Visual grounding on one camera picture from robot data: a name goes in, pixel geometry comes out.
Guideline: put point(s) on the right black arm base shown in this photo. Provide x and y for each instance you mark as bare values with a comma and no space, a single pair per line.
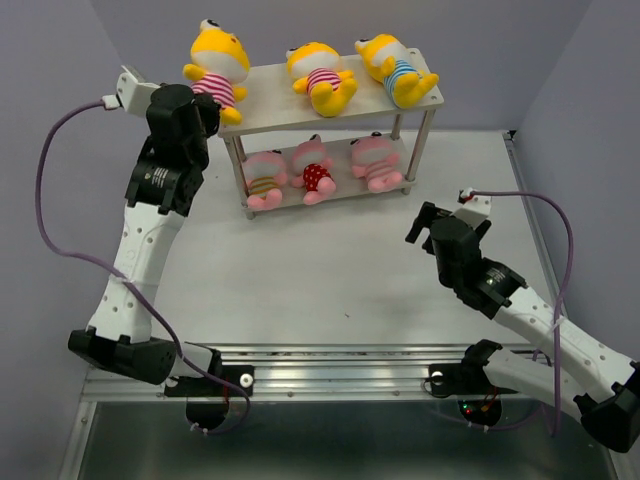
481,405

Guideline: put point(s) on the yellow frog blue-striped shirt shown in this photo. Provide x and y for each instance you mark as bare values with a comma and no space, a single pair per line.
389,62

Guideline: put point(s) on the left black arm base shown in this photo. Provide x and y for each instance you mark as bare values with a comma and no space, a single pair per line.
214,378

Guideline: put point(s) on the pink frog red polka-dot shirt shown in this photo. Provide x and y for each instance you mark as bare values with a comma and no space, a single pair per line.
311,165

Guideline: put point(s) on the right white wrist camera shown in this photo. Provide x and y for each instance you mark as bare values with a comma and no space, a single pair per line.
474,209

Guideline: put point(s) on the pink frog orange-striped shirt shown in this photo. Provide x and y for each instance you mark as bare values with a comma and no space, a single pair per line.
265,174

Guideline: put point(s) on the yellow frog sideways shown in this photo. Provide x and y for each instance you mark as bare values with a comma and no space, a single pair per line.
219,66

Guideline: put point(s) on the pink frog pink-striped shirt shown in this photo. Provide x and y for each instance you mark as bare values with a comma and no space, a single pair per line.
374,160

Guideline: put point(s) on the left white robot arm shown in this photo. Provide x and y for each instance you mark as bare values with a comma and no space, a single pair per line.
164,182

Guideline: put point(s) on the yellow frog red-striped shirt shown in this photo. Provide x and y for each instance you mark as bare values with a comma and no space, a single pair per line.
316,70

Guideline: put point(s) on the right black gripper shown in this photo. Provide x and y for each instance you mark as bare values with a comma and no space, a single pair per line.
424,218

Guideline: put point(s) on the white two-tier shelf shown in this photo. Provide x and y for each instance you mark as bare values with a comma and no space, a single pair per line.
272,106

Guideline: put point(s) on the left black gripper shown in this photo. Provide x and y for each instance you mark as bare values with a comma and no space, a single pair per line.
211,110

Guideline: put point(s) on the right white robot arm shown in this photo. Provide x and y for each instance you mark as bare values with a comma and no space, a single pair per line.
588,381

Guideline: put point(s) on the aluminium mounting rail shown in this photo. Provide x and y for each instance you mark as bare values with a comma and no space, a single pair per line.
331,302

